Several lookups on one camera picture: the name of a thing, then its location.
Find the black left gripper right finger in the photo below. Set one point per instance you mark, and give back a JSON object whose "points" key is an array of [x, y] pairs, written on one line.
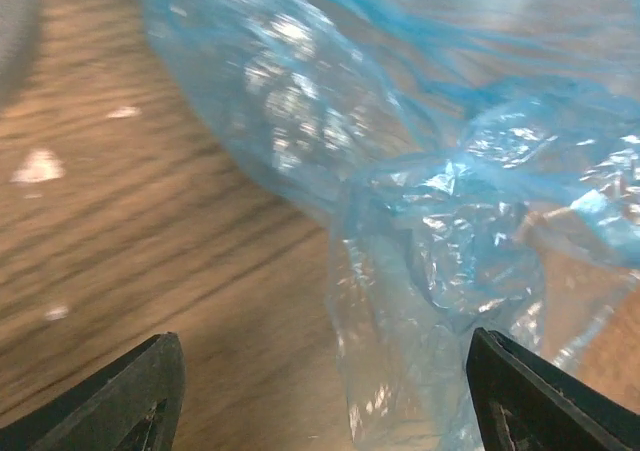
{"points": [[523, 402]]}

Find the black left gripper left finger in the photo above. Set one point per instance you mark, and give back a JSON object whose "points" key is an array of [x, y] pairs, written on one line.
{"points": [[133, 403]]}

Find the blue translucent plastic trash bag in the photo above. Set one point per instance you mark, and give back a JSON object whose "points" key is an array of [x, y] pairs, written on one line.
{"points": [[476, 163]]}

